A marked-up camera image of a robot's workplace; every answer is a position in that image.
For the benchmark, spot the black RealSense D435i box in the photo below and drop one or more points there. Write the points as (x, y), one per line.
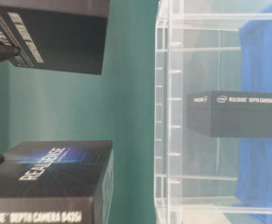
(60, 35)
(57, 182)

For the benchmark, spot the clear acrylic shelf case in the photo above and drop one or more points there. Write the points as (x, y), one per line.
(197, 48)

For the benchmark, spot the middle black RealSense D435 box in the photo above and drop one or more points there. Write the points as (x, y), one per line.
(230, 114)

